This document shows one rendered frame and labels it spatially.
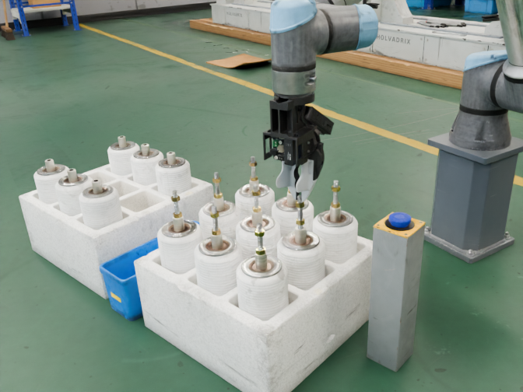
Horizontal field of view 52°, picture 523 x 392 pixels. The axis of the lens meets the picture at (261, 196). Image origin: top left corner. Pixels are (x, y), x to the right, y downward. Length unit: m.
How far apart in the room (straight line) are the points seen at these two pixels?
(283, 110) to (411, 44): 2.71
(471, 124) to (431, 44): 2.05
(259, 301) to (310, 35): 0.47
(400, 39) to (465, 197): 2.27
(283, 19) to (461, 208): 0.81
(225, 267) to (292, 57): 0.42
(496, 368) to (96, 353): 0.84
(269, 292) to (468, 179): 0.68
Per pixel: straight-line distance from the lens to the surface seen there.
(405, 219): 0.99
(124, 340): 1.27
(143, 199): 1.54
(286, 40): 0.89
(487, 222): 1.52
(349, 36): 0.94
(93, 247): 1.34
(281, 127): 0.92
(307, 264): 1.04
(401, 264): 1.00
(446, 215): 1.53
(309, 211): 1.19
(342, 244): 1.13
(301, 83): 0.90
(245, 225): 1.13
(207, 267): 1.04
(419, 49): 3.53
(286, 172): 1.00
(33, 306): 1.47
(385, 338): 1.12
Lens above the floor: 0.79
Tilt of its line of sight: 25 degrees down
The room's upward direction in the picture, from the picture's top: 3 degrees counter-clockwise
